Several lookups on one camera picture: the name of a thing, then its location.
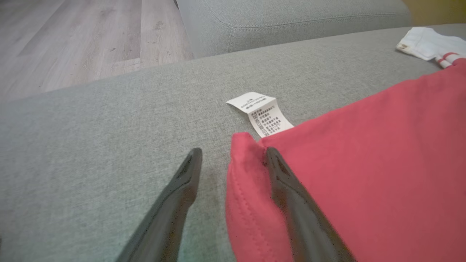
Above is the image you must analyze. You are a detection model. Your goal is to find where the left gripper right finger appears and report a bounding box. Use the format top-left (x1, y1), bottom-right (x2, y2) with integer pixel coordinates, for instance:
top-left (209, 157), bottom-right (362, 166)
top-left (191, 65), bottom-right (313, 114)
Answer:
top-left (265, 147), bottom-right (355, 262)

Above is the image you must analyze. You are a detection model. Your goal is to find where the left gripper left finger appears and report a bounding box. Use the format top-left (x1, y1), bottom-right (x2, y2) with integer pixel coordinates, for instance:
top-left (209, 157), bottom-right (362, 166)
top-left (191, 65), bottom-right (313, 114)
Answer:
top-left (116, 147), bottom-right (203, 262)

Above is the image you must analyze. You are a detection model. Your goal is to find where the large grey sofa seat cushion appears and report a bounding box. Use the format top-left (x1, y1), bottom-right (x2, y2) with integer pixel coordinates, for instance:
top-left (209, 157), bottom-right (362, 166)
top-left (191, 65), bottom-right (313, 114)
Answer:
top-left (0, 24), bottom-right (466, 262)

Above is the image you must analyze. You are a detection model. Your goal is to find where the red basketball jersey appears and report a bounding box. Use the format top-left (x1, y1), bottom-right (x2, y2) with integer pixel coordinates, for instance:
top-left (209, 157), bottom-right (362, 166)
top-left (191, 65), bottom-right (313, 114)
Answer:
top-left (225, 26), bottom-right (466, 262)

